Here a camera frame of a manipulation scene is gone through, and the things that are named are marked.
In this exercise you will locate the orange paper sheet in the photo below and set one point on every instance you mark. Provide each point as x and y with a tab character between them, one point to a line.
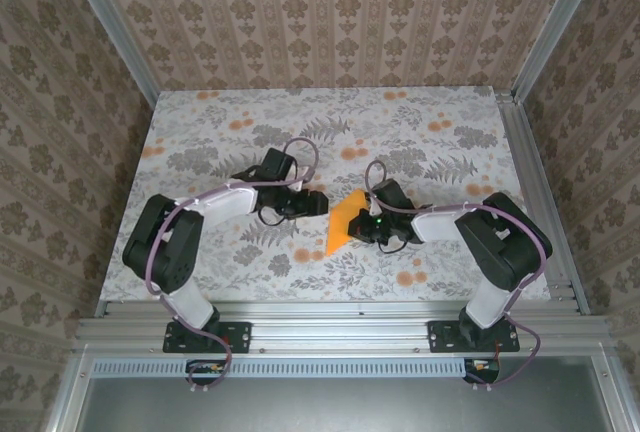
340	224

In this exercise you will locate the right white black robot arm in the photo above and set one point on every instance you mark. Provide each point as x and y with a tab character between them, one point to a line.
505	247

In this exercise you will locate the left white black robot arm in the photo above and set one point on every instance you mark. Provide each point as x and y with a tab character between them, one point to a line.
165	247

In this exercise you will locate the grey metal sheet panel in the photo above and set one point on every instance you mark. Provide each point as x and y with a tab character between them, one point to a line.
340	407

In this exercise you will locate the small black connector box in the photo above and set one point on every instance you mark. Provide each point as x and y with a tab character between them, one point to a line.
205	371
482	369

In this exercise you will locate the long aluminium frame rail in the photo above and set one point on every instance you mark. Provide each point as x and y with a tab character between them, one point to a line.
340	324

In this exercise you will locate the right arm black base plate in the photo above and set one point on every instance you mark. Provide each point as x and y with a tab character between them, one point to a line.
442	337

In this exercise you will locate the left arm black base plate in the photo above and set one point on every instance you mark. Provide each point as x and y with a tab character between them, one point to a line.
240	337

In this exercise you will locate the aluminium table side rail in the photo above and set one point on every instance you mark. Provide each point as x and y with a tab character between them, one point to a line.
540	167

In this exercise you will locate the aluminium corner post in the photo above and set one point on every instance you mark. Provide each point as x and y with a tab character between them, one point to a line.
112	32
555	27

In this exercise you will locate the aluminium frame side bar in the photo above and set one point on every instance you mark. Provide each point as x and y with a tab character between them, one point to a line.
617	392
70	392

